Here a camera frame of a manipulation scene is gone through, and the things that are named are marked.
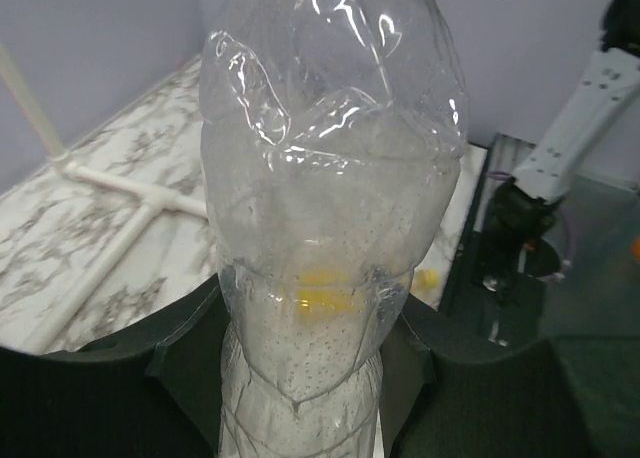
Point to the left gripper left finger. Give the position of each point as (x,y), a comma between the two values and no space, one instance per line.
(152,389)

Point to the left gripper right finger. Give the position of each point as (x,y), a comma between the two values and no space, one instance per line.
(449,393)

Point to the yellow labelled bottle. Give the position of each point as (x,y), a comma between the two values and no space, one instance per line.
(320,297)

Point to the small clear plastic bottle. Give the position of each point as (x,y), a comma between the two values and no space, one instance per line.
(332,139)

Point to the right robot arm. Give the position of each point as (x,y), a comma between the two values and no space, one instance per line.
(523,206)

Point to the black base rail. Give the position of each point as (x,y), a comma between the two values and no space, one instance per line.
(499,298)

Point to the white pvc pipe frame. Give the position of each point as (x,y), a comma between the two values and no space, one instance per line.
(54,230)

